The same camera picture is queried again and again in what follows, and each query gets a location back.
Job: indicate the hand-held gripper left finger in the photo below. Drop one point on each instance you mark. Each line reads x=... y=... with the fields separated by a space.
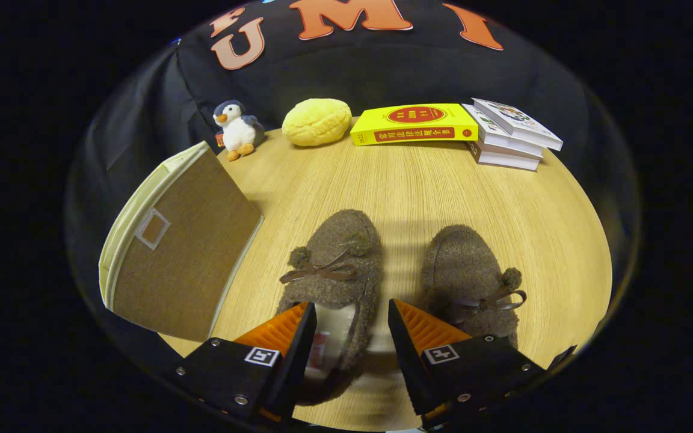
x=295 y=367

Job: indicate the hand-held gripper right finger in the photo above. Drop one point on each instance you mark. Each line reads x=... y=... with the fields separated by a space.
x=406 y=361

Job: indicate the brown fuzzy shoe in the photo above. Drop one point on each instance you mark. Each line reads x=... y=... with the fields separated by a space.
x=461 y=264
x=334 y=240

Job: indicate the brown fabric storage box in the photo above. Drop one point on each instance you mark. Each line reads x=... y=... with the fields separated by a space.
x=184 y=258

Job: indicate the yellow book with red label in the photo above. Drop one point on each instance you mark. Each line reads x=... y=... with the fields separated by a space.
x=412 y=125

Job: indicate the penguin plush toy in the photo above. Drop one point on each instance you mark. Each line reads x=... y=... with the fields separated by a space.
x=238 y=132

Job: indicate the yellow bun plush toy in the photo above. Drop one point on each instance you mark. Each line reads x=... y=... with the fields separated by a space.
x=316 y=123

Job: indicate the white book with illustrated cover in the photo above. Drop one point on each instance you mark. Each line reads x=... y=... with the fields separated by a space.
x=518 y=123

